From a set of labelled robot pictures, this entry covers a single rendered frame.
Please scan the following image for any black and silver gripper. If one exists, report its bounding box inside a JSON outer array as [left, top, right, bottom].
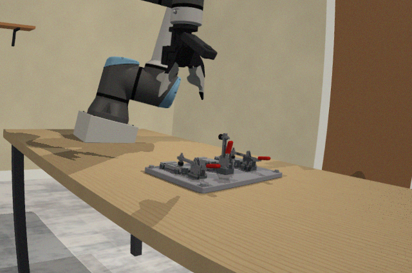
[[156, 23, 205, 100]]

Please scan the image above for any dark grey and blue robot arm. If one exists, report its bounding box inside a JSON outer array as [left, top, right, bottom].
[[87, 0, 217, 124]]

